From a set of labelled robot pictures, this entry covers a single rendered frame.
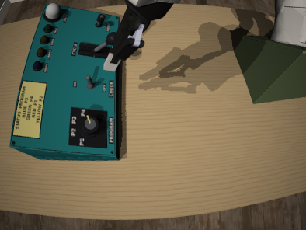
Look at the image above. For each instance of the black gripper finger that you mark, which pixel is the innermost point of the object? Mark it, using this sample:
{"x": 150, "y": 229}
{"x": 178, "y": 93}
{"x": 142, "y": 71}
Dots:
{"x": 120, "y": 29}
{"x": 125, "y": 46}

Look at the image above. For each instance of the teal control console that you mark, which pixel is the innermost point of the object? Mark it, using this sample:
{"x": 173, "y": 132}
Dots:
{"x": 67, "y": 105}

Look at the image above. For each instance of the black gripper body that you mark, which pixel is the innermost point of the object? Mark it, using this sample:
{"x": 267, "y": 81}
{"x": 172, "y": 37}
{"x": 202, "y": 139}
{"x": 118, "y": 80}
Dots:
{"x": 146, "y": 13}

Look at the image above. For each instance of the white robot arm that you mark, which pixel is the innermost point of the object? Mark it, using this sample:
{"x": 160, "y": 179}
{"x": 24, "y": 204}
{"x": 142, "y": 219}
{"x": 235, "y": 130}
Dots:
{"x": 289, "y": 24}

